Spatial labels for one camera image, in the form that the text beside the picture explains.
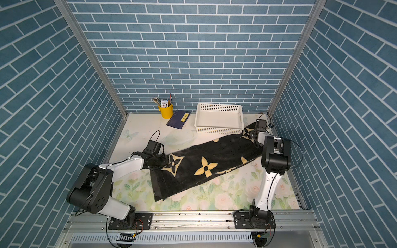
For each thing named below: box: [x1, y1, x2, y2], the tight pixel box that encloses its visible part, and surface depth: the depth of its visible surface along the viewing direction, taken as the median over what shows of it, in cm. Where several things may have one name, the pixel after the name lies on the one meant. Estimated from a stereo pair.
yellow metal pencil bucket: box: [158, 103, 174, 120], surface depth 118 cm
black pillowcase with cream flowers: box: [149, 124, 263, 203], surface depth 93 cm
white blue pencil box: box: [160, 99, 169, 108], surface depth 108 cm
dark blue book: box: [165, 109, 192, 130], surface depth 118 cm
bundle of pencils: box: [152, 96, 162, 107], surface depth 110 cm
